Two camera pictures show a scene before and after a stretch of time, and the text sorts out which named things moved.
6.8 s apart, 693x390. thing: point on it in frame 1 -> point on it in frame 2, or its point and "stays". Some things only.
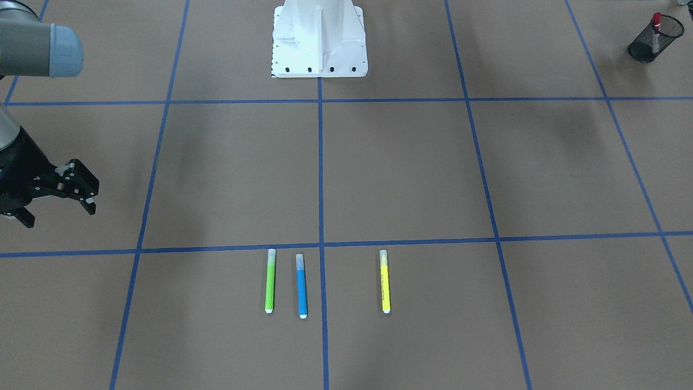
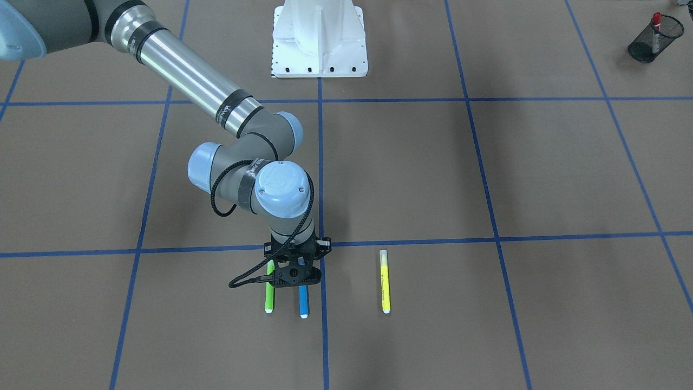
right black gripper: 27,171 -> 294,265
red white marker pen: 656,21 stays
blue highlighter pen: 302,298 stays
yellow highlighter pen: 385,281 stays
